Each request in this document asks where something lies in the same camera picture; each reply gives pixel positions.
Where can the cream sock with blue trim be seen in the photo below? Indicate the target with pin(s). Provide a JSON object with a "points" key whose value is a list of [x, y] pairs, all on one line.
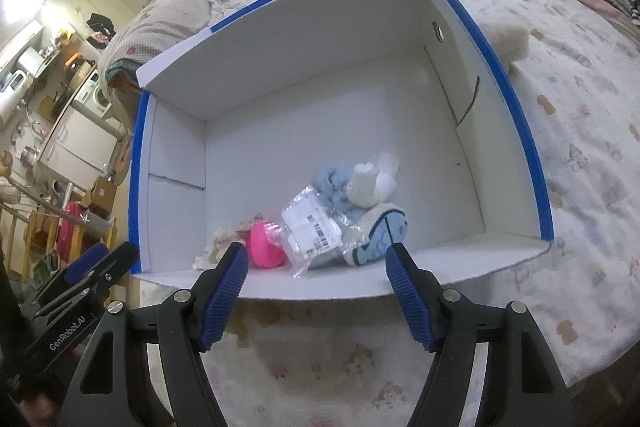
{"points": [[380, 232]]}

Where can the brown cardboard box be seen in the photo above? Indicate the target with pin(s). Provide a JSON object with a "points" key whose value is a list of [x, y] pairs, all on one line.
{"points": [[100, 197]]}

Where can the cream floral cloth piece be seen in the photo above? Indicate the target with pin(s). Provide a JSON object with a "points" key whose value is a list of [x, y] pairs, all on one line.
{"points": [[220, 242]]}

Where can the pink plush ball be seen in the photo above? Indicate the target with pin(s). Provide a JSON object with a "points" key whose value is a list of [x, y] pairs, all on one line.
{"points": [[265, 247]]}

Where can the blue and white cardboard box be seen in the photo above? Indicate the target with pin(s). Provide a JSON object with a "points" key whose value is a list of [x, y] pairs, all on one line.
{"points": [[300, 132]]}

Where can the clear plastic packet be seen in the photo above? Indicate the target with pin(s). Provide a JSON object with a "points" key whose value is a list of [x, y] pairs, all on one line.
{"points": [[310, 227]]}

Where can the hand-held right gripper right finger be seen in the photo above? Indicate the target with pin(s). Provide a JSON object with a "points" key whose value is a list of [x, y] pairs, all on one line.
{"points": [[407, 302]]}

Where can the white washing machine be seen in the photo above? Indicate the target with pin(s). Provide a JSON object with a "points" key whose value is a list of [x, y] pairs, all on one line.
{"points": [[97, 97]]}

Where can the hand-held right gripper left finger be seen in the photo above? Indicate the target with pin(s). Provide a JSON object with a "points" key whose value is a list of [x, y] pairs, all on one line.
{"points": [[222, 297]]}

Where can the hanging dark clothes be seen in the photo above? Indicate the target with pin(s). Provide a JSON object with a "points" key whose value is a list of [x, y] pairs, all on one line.
{"points": [[102, 32]]}

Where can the pink bag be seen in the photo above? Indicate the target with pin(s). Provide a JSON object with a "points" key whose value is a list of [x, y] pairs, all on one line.
{"points": [[72, 232]]}

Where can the white kitchen cabinet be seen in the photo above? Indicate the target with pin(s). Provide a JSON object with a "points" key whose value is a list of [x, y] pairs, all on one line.
{"points": [[75, 142]]}

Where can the cream fluffy plush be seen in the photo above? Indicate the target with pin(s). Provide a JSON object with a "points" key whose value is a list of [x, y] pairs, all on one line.
{"points": [[505, 39]]}

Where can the bed frame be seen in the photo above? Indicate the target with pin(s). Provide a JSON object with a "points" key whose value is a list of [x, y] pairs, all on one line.
{"points": [[120, 79]]}

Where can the beige printed quilt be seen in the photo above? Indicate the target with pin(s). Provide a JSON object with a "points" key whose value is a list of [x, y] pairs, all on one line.
{"points": [[165, 12]]}

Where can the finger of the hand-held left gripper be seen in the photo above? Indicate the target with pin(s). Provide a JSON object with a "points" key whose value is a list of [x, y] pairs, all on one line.
{"points": [[87, 264], [112, 264]]}

